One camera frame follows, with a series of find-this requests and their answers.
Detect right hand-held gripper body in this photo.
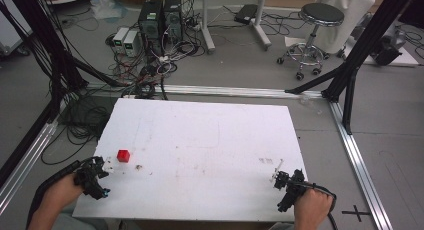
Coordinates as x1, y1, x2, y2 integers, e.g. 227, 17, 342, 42
276, 168, 308, 214

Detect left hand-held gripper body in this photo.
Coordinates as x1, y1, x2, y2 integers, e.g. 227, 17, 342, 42
73, 155, 111, 201

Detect red cube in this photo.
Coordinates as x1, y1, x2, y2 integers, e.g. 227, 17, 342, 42
116, 149, 132, 164

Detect person's right hand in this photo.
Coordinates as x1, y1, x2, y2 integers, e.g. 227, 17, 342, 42
293, 188, 335, 230

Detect person's left hand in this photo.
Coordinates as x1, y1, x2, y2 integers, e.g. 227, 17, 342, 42
42, 172, 85, 218

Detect white foam board table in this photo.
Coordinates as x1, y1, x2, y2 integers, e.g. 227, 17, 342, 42
72, 97, 309, 223

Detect white bench power supply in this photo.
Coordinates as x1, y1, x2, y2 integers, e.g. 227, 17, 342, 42
123, 30, 140, 58
112, 26, 130, 54

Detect black computer tower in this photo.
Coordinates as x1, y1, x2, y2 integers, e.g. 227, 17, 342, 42
163, 0, 184, 44
137, 0, 164, 56

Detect black round swivel stool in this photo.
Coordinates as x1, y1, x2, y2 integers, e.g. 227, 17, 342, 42
276, 2, 346, 82

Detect white table leg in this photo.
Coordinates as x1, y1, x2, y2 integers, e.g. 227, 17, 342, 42
199, 0, 217, 55
250, 0, 273, 52

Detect clear plastic bag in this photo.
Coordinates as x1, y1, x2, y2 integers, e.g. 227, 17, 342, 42
89, 0, 129, 22

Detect black flat box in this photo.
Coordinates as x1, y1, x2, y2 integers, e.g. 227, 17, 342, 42
233, 3, 259, 26

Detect black device on white board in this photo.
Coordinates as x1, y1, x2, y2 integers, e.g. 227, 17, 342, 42
343, 23, 421, 68

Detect white cloth cover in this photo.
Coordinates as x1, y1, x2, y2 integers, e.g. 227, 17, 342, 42
283, 0, 386, 56

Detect aluminium floor rail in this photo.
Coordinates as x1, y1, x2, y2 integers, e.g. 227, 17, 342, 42
0, 99, 69, 215
84, 83, 326, 100
328, 99, 394, 230

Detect tangle of floor cables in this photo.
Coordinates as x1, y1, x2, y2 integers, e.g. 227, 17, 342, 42
39, 3, 208, 166

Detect black frame pole with cables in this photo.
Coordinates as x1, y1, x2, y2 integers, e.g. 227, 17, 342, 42
0, 0, 128, 124

